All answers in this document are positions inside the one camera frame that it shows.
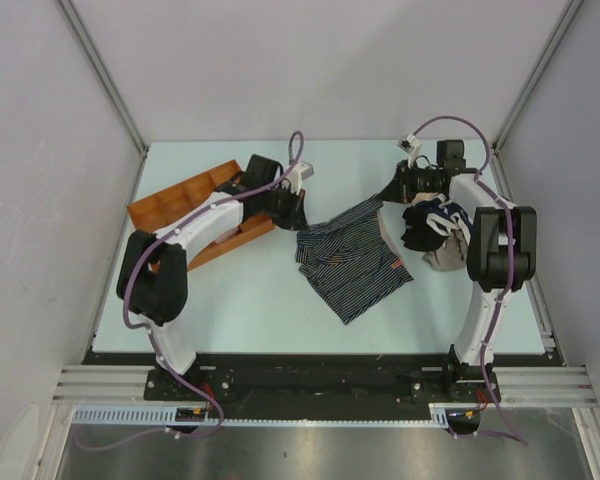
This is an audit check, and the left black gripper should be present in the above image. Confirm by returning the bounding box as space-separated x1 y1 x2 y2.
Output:
260 184 309 232

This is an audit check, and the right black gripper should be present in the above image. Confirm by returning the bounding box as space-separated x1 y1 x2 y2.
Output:
377 159 438 205

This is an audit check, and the striped navy underwear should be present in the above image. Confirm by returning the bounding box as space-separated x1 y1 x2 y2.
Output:
295 198 413 325

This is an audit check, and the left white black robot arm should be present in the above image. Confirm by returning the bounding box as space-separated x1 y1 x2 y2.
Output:
116 155 314 400

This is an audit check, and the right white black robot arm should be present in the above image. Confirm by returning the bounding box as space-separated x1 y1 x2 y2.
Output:
378 134 537 401

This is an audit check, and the navy white underwear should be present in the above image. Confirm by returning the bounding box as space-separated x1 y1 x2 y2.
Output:
401 195 472 252

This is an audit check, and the grey underwear in pile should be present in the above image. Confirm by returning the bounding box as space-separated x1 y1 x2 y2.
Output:
422 235 468 272

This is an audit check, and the orange compartment tray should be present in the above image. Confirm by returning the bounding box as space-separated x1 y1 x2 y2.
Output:
127 160 275 271

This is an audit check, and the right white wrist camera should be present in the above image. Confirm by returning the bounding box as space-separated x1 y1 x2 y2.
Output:
397 134 421 163

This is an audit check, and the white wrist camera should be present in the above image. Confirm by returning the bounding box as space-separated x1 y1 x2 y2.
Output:
286 161 314 194
397 134 421 163

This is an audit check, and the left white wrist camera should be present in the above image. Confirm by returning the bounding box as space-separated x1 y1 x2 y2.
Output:
286 161 314 194

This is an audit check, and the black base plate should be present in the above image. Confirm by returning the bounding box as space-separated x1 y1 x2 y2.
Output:
83 352 563 422

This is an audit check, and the left aluminium frame post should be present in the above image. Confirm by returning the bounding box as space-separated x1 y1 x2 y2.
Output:
54 0 148 159

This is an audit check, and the aluminium frame post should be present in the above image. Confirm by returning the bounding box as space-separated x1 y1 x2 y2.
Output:
491 0 587 153
54 0 148 159

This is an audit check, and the right aluminium frame post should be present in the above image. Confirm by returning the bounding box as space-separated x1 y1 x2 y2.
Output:
491 0 587 153

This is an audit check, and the white slotted cable duct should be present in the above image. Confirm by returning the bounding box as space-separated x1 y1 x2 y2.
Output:
72 404 478 429

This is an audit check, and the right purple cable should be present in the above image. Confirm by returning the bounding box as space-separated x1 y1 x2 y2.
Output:
412 115 529 447

